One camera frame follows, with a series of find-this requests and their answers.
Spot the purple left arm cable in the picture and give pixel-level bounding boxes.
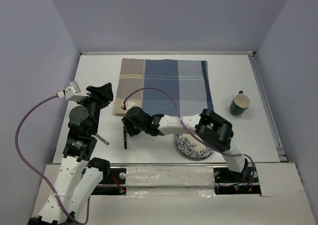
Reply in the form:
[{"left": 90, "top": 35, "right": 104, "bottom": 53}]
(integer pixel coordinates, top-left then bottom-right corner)
[{"left": 14, "top": 92, "right": 120, "bottom": 225}]

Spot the green mug white inside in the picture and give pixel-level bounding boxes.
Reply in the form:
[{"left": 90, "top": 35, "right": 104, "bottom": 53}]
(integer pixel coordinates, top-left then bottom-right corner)
[{"left": 229, "top": 90, "right": 250, "bottom": 116}]

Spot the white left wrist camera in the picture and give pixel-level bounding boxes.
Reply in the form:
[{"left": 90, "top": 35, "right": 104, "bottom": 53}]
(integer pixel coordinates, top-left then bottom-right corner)
[{"left": 56, "top": 81, "right": 89, "bottom": 102}]

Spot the black-handled steak knife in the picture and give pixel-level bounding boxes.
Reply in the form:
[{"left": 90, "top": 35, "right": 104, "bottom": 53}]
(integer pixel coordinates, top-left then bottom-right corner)
[{"left": 95, "top": 134, "right": 109, "bottom": 145}]

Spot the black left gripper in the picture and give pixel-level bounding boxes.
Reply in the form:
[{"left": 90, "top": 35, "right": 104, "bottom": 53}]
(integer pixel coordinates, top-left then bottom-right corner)
[{"left": 77, "top": 82, "right": 114, "bottom": 133}]

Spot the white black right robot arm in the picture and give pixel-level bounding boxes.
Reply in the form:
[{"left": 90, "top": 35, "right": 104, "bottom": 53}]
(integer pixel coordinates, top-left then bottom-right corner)
[{"left": 122, "top": 107, "right": 248, "bottom": 181}]

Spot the blue floral plate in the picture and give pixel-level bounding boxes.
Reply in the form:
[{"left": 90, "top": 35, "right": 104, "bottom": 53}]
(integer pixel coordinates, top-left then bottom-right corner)
[{"left": 174, "top": 133, "right": 214, "bottom": 159}]

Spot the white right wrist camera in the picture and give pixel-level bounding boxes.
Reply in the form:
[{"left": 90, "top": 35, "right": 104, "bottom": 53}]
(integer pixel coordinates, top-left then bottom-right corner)
[{"left": 121, "top": 100, "right": 136, "bottom": 111}]

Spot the blue patchwork cloth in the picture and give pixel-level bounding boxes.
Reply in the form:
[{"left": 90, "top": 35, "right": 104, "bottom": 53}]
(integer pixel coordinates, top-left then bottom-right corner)
[{"left": 113, "top": 58, "right": 214, "bottom": 116}]

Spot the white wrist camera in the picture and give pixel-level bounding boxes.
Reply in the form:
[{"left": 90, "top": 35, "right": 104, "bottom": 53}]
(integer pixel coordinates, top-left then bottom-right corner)
[
  {"left": 121, "top": 100, "right": 136, "bottom": 111},
  {"left": 56, "top": 81, "right": 89, "bottom": 102}
]

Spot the black-handled fork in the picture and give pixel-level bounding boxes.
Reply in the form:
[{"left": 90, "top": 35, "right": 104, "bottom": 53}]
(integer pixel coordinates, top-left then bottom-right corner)
[{"left": 123, "top": 126, "right": 127, "bottom": 150}]

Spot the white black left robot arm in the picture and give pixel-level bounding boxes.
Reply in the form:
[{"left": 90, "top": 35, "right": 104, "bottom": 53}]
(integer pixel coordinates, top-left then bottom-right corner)
[{"left": 28, "top": 81, "right": 113, "bottom": 225}]

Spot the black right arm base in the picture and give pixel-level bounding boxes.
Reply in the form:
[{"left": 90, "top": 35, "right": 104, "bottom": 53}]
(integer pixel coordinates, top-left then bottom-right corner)
[{"left": 213, "top": 161, "right": 261, "bottom": 195}]

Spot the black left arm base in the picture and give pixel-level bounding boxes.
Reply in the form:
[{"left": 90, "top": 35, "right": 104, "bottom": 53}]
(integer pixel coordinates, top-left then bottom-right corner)
[{"left": 92, "top": 167, "right": 127, "bottom": 196}]

